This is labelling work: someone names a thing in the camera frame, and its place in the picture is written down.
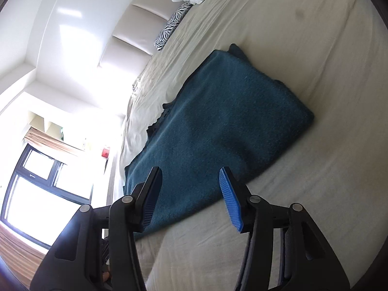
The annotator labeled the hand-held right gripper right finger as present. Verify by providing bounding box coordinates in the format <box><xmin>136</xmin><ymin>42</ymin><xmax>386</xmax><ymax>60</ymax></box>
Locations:
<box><xmin>219</xmin><ymin>167</ymin><xmax>351</xmax><ymax>291</ymax></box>

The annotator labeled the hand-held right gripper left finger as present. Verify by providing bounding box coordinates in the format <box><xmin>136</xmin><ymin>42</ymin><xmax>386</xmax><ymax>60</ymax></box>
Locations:
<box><xmin>29</xmin><ymin>167</ymin><xmax>163</xmax><ymax>291</ymax></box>

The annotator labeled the dark teal sweater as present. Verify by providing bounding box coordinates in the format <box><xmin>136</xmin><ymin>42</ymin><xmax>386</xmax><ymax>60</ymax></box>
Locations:
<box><xmin>122</xmin><ymin>44</ymin><xmax>315</xmax><ymax>241</ymax></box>

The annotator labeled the beige bed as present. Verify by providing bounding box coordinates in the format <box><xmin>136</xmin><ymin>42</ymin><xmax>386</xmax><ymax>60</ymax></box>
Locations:
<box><xmin>115</xmin><ymin>0</ymin><xmax>388</xmax><ymax>291</ymax></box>

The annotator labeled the beige curtain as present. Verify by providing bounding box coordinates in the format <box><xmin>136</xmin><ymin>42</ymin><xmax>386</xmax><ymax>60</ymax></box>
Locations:
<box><xmin>24</xmin><ymin>127</ymin><xmax>85</xmax><ymax>158</ymax></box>

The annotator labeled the black framed window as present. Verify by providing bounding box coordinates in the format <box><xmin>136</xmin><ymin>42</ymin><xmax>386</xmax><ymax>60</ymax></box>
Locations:
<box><xmin>0</xmin><ymin>144</ymin><xmax>95</xmax><ymax>249</ymax></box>

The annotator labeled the beige padded headboard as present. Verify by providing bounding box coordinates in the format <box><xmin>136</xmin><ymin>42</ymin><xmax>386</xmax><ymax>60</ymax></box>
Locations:
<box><xmin>97</xmin><ymin>0</ymin><xmax>194</xmax><ymax>67</ymax></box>

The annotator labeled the zebra print pillow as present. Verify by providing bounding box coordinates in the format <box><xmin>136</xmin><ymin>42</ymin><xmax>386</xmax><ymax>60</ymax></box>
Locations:
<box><xmin>154</xmin><ymin>2</ymin><xmax>194</xmax><ymax>51</ymax></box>

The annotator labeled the white wall shelf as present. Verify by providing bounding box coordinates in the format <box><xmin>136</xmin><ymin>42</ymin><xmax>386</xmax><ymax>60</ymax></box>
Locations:
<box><xmin>27</xmin><ymin>110</ymin><xmax>65</xmax><ymax>141</ymax></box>

